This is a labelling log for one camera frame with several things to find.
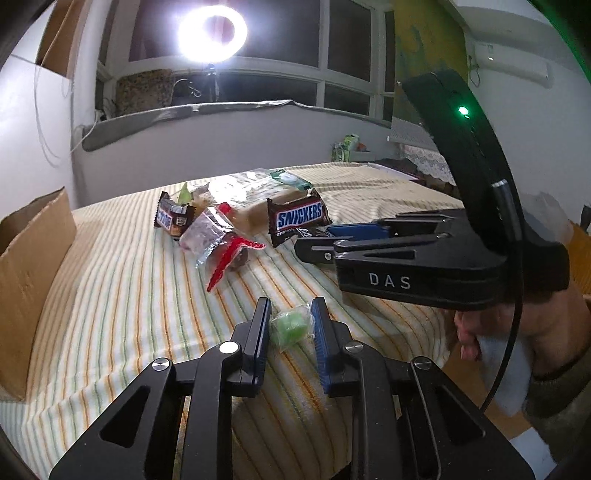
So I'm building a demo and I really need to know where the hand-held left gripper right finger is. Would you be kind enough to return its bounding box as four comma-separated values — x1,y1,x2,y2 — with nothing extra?
310,296,536,480

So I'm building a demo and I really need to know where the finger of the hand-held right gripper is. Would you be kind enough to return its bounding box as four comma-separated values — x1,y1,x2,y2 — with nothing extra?
294,233,459,268
325,209,464,241

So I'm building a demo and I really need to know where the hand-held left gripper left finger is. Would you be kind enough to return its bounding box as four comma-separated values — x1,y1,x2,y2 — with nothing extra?
48,296,273,480

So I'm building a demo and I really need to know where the green candy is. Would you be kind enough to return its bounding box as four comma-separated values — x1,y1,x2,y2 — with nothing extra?
269,305,315,352

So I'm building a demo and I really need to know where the large brown chocolate bar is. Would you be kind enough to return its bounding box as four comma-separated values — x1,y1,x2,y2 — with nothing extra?
267,189,331,248

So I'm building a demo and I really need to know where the clear red-edged dark snack packet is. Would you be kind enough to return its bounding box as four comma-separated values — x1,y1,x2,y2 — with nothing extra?
179,202,267,294

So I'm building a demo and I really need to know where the brown cardboard box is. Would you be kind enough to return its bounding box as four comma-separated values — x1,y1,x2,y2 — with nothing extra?
0,187,77,402

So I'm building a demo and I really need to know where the person's right forearm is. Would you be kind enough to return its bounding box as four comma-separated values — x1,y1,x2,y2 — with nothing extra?
521,348,591,464

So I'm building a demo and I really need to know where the person's right hand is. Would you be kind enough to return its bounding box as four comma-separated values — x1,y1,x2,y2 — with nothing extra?
454,286,591,370

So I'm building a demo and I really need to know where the beige bar packet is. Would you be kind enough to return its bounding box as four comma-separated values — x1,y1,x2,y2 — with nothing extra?
228,196,278,232

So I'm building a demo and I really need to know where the green printed bag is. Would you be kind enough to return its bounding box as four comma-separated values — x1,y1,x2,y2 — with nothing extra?
333,134,361,163

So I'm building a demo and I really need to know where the clear packet with green label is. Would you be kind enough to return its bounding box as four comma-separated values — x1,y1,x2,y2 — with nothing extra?
210,168,315,208

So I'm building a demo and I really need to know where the white cloth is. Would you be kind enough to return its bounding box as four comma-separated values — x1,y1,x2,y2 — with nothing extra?
478,333,532,416

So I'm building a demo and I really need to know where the lace covered side table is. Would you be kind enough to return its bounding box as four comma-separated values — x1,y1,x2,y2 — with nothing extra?
399,143,458,185

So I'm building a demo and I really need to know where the striped blanket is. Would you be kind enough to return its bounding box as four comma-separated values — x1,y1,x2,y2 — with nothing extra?
0,161,467,480

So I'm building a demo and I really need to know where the small beige candy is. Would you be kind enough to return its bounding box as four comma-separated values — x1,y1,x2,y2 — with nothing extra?
190,185,215,210

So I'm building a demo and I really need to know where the small brown chocolate bar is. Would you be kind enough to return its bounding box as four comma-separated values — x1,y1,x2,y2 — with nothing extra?
154,191,197,241

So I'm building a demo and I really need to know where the grey windowsill mat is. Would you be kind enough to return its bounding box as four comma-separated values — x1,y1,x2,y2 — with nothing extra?
83,99,393,152

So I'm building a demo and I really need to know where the black tripod stand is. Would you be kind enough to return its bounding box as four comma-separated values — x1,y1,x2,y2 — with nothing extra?
203,62,220,107

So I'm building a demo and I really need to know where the white framed window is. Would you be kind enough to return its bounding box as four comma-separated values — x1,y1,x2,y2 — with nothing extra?
97,0,398,130

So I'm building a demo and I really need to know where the white air conditioner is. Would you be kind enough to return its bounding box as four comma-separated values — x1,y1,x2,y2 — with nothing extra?
473,42,552,84

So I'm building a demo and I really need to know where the speckled brown cushion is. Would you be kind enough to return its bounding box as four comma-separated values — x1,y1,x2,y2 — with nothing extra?
115,69,176,117

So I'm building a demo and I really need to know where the brown cardboard panel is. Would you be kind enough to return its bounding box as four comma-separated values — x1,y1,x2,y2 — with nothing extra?
37,0,116,79

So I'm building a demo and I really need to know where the black cable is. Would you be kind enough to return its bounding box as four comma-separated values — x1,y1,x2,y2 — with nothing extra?
478,180,527,414

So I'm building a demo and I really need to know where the yellow green wall hanging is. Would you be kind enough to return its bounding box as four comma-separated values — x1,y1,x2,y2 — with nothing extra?
387,0,469,144

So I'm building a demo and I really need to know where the ring light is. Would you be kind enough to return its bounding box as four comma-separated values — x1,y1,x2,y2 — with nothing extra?
178,4,249,63

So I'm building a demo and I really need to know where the white cable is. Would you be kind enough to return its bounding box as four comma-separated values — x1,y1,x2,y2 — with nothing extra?
34,65,93,167

